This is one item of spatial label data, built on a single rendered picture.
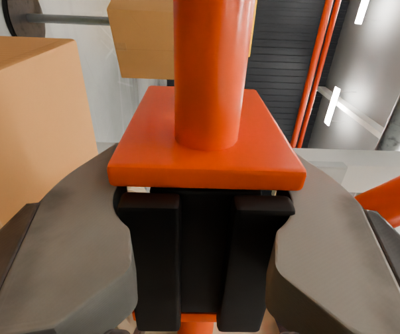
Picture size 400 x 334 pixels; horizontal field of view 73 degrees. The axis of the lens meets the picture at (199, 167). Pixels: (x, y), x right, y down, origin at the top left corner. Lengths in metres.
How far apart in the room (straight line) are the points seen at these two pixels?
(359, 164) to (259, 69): 9.73
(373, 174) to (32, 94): 1.44
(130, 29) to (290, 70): 9.99
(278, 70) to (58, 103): 11.01
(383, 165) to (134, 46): 1.42
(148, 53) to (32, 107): 1.47
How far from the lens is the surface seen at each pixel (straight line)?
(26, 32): 2.14
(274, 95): 11.46
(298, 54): 11.35
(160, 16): 1.59
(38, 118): 0.25
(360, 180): 1.51
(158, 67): 1.73
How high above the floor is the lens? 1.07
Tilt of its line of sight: 2 degrees up
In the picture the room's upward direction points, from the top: 92 degrees clockwise
